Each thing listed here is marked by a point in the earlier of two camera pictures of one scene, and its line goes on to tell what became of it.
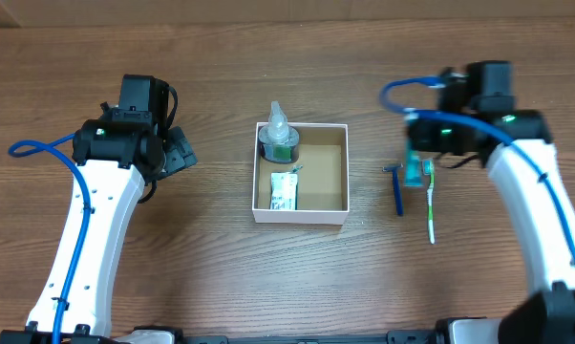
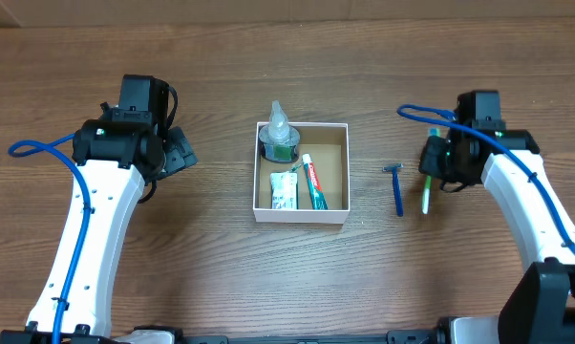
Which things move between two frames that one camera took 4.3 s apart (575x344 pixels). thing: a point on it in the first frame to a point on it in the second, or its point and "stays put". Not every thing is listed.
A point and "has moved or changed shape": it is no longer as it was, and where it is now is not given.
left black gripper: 179,154 stays put
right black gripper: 421,136 to 434,156
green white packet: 284,188 stays put
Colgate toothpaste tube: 414,169 to 318,198
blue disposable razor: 396,183 stays put
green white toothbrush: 428,170 has moved or changed shape
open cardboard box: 323,194 stays put
